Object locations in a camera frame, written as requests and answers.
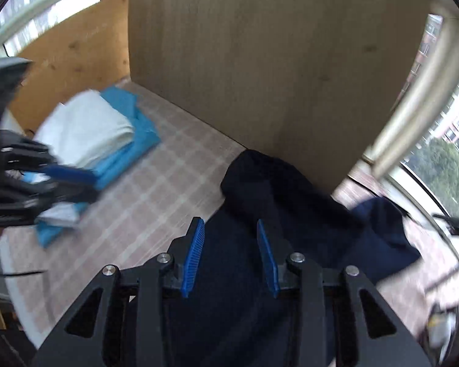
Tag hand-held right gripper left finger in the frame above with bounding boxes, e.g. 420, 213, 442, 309
32, 217, 206, 367

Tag pink checked table mat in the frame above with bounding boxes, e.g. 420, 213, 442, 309
0, 78, 459, 348

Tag folded white cloth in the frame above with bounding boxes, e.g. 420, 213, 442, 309
34, 90, 134, 169

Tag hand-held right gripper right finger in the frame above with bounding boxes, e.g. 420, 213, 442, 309
256, 220, 433, 367

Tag pine wood panel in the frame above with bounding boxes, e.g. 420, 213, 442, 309
8, 0, 131, 134

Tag navy blue shirt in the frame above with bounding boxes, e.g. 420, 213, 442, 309
164, 149, 421, 367

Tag light wooden cabinet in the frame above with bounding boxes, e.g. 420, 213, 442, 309
128, 0, 433, 195

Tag folded light blue clothes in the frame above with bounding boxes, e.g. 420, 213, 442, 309
23, 86, 161, 247

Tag black cable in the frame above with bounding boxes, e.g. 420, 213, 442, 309
0, 269, 47, 278

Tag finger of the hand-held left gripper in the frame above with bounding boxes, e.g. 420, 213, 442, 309
0, 132, 98, 189
0, 183, 100, 227

